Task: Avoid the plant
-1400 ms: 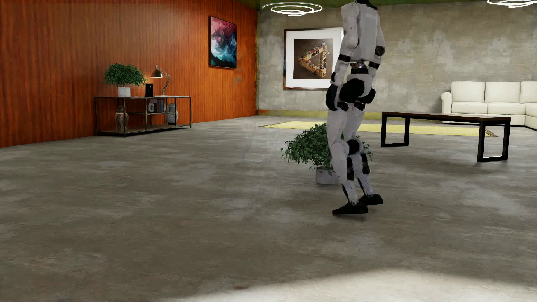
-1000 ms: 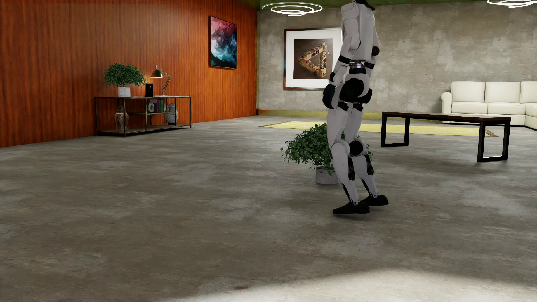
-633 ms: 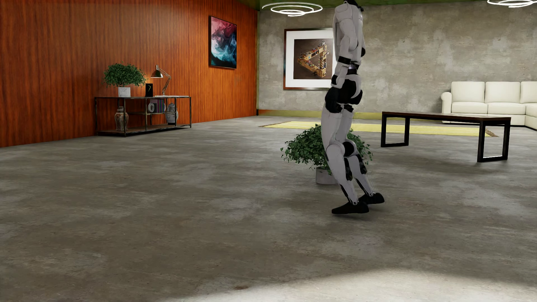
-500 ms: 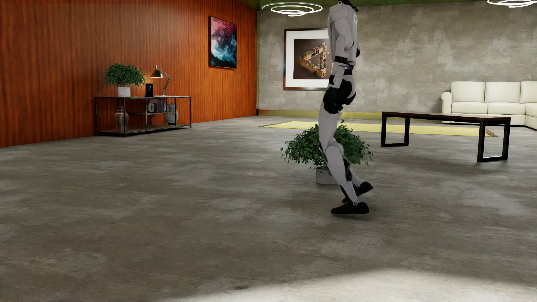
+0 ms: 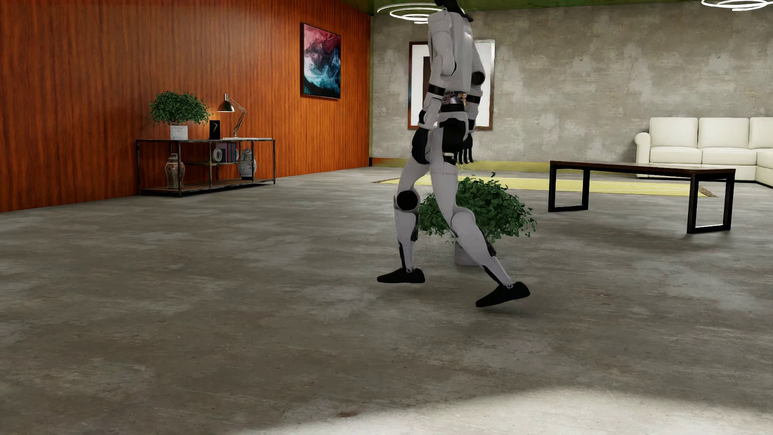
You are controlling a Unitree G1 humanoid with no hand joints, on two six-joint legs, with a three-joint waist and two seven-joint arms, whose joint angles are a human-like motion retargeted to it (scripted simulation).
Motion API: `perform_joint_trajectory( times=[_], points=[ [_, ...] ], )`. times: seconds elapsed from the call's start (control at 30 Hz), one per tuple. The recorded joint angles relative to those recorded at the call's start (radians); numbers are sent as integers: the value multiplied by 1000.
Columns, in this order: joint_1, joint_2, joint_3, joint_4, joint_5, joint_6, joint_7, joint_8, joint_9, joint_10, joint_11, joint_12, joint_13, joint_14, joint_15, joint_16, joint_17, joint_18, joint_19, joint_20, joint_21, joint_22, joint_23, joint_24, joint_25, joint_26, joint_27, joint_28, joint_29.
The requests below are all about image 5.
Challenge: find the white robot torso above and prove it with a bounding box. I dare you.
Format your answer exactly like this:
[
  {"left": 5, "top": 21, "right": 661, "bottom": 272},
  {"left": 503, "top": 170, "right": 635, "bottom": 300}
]
[{"left": 428, "top": 8, "right": 486, "bottom": 165}]

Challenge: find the small green potted plant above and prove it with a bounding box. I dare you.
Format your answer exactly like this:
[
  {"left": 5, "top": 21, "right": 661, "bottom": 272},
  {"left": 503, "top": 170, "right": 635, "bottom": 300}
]
[{"left": 148, "top": 91, "right": 211, "bottom": 141}]

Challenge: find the yellow floor rug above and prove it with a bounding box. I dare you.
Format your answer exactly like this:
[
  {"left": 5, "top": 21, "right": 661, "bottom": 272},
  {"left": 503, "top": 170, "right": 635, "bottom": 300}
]
[{"left": 376, "top": 174, "right": 717, "bottom": 198}]

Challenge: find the white right robot leg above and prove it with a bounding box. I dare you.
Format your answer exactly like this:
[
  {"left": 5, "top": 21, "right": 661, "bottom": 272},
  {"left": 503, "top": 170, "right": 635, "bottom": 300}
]
[{"left": 394, "top": 128, "right": 437, "bottom": 274}]

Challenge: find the white framed wall picture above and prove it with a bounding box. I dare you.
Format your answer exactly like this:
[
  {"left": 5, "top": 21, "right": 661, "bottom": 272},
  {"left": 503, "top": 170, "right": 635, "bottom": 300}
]
[{"left": 407, "top": 39, "right": 496, "bottom": 132}]

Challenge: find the white robot leg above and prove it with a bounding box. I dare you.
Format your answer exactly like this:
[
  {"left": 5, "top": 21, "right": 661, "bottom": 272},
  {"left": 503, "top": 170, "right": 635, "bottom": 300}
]
[
  {"left": 394, "top": 128, "right": 437, "bottom": 274},
  {"left": 430, "top": 156, "right": 514, "bottom": 288}
]

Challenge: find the black robot foot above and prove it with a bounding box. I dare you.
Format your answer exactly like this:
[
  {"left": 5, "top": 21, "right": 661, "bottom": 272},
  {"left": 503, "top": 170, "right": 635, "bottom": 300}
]
[
  {"left": 377, "top": 267, "right": 426, "bottom": 285},
  {"left": 475, "top": 281, "right": 531, "bottom": 309}
]

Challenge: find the large green floor plant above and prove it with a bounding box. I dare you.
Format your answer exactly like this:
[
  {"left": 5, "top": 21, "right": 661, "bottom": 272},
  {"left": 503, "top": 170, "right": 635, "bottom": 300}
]
[{"left": 417, "top": 173, "right": 537, "bottom": 245}]

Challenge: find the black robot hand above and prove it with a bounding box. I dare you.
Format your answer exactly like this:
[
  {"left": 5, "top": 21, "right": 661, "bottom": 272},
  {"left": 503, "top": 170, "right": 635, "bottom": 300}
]
[
  {"left": 411, "top": 126, "right": 431, "bottom": 166},
  {"left": 454, "top": 130, "right": 477, "bottom": 166}
]

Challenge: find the brass desk lamp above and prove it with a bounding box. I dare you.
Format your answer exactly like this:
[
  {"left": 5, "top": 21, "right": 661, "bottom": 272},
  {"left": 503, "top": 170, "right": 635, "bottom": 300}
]
[{"left": 217, "top": 93, "right": 248, "bottom": 140}]

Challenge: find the white sectional sofa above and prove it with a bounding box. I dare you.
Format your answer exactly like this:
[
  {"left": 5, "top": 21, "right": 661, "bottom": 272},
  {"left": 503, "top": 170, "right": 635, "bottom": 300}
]
[{"left": 634, "top": 116, "right": 773, "bottom": 187}]

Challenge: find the black right robot foot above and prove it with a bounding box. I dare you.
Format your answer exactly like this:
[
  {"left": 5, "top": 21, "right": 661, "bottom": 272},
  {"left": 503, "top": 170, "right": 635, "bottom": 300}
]
[{"left": 377, "top": 267, "right": 426, "bottom": 285}]

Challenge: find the dark metal console table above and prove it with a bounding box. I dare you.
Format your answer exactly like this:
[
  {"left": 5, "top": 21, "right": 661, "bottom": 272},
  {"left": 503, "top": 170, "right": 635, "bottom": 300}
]
[{"left": 135, "top": 138, "right": 277, "bottom": 198}]

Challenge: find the abstract pink blue painting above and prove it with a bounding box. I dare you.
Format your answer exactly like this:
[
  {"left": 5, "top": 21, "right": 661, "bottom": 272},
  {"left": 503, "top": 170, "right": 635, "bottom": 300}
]
[{"left": 300, "top": 22, "right": 342, "bottom": 100}]

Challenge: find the brown patterned ceramic vase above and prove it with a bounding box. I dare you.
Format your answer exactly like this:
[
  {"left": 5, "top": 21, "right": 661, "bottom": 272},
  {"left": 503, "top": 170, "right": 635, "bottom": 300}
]
[{"left": 165, "top": 153, "right": 186, "bottom": 190}]

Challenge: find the black left robot foot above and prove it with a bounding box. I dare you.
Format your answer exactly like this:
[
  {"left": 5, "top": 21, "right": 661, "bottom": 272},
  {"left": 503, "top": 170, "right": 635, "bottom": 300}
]
[{"left": 475, "top": 281, "right": 531, "bottom": 309}]

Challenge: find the white left robot leg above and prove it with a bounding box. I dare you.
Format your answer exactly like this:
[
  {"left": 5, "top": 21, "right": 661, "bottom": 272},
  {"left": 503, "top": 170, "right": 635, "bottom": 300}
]
[{"left": 430, "top": 156, "right": 514, "bottom": 288}]

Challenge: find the black robot head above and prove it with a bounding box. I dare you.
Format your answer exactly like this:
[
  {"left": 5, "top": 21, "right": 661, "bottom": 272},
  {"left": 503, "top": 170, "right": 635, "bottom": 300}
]
[{"left": 435, "top": 0, "right": 474, "bottom": 23}]

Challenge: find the dark wooden coffee table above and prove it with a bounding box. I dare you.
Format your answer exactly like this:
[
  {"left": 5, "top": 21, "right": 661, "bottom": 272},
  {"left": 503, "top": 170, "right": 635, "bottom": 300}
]
[{"left": 548, "top": 160, "right": 737, "bottom": 234}]

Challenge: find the ring ceiling light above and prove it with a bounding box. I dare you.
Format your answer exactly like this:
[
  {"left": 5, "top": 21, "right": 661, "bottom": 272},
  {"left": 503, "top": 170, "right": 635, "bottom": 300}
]
[
  {"left": 376, "top": 2, "right": 446, "bottom": 25},
  {"left": 701, "top": 0, "right": 773, "bottom": 12}
]

